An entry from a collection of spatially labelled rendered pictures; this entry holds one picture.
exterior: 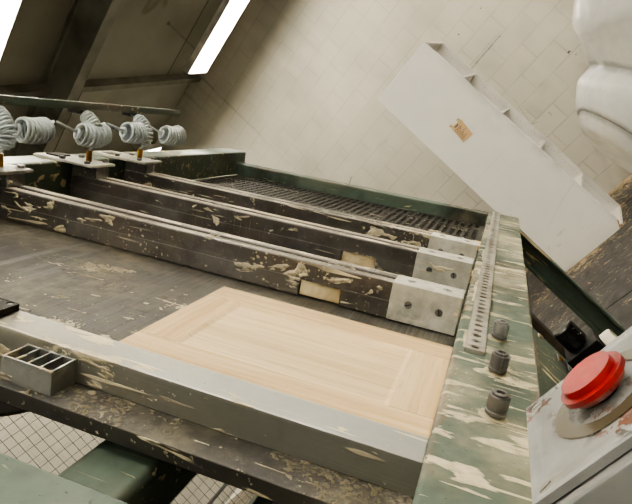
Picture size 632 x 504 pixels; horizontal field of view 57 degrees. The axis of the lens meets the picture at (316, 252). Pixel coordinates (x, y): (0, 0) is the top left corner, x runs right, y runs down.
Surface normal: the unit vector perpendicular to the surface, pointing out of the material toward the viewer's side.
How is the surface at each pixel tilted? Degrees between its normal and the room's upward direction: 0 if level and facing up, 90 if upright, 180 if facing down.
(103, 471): 58
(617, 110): 69
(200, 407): 90
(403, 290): 90
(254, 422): 90
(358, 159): 90
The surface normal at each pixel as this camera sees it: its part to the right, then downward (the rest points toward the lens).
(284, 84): -0.42, 0.30
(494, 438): 0.16, -0.96
